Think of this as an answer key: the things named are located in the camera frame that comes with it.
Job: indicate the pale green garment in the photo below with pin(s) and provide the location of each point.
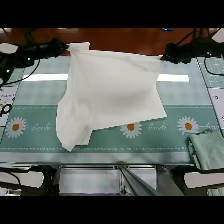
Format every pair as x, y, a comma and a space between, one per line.
208, 150

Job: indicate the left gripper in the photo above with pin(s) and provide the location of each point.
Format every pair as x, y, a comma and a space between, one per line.
56, 46

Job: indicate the white T-shirt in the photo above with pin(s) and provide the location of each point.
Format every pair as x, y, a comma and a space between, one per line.
110, 90

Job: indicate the silver frame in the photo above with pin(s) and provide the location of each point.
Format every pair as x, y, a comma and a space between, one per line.
133, 183

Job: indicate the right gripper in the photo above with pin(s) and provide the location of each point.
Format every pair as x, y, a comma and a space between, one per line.
176, 53

